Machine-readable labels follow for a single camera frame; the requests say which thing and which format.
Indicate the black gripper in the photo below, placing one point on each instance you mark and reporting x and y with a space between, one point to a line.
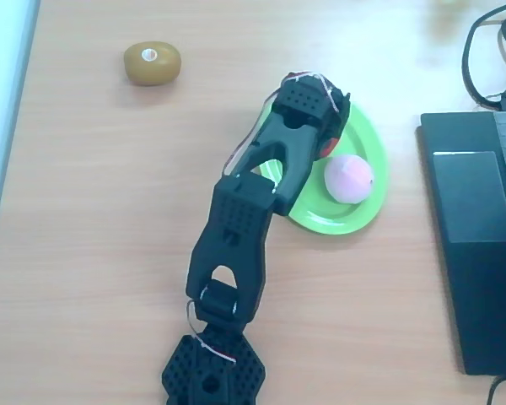
331 136

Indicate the red toy strawberry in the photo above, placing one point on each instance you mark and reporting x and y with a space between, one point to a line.
329 146

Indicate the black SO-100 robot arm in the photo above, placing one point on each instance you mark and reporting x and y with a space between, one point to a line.
236 219

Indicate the green plastic plate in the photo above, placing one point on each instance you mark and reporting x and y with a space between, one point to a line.
346 215

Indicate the pink plush toy with face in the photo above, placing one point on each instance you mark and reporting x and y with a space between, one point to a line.
348 177

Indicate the brown kiwi with sticker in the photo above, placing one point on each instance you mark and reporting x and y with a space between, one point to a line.
152 69

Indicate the black laptop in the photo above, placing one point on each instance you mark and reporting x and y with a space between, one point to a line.
472 253

